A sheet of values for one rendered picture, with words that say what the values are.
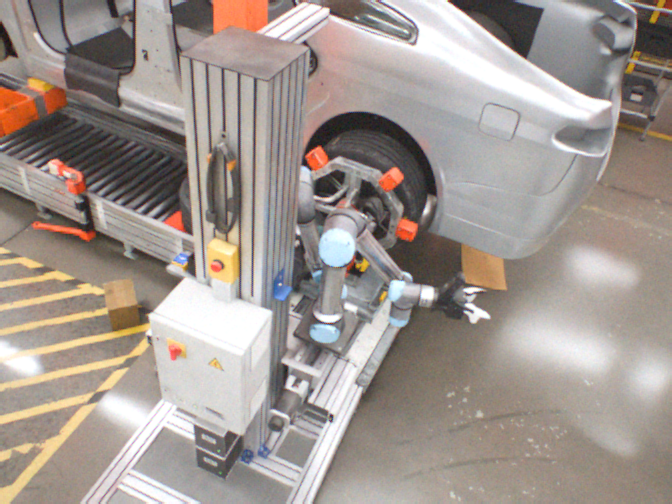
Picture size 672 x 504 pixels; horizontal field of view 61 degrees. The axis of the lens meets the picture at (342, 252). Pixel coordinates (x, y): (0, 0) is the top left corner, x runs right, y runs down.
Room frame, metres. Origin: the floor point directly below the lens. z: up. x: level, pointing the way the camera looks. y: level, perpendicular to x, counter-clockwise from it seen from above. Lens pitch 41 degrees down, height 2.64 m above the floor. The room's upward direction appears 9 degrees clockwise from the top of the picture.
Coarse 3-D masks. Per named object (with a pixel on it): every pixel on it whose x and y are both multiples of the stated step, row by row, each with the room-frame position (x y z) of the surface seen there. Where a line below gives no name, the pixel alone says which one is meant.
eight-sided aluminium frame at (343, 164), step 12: (324, 168) 2.41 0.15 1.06; (336, 168) 2.38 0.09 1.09; (348, 168) 2.37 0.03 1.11; (360, 168) 2.38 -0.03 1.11; (372, 168) 2.38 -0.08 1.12; (372, 180) 2.32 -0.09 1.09; (384, 192) 2.30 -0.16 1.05; (396, 204) 2.31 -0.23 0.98; (396, 216) 2.26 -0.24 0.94; (396, 228) 2.26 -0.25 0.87; (384, 240) 2.32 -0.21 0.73
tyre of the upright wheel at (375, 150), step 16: (336, 144) 2.53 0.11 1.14; (352, 144) 2.49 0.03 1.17; (368, 144) 2.50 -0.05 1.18; (384, 144) 2.54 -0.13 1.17; (400, 144) 2.59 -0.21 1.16; (352, 160) 2.45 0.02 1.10; (368, 160) 2.42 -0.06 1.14; (384, 160) 2.41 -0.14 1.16; (400, 160) 2.47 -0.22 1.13; (416, 176) 2.48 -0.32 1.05; (400, 192) 2.35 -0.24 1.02; (416, 192) 2.41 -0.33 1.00; (416, 208) 2.37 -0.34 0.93; (400, 240) 2.33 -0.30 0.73
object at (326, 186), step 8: (328, 176) 2.52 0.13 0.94; (320, 184) 2.57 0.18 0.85; (328, 184) 2.66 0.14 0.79; (336, 184) 2.50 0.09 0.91; (320, 192) 2.53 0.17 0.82; (328, 192) 2.52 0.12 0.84; (336, 192) 2.70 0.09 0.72; (368, 192) 2.47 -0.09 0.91; (376, 192) 2.42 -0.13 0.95; (336, 200) 2.66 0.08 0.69; (368, 208) 2.43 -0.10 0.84; (384, 208) 2.41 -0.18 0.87; (384, 224) 2.41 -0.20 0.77; (376, 232) 2.48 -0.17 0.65; (384, 232) 2.43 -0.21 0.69
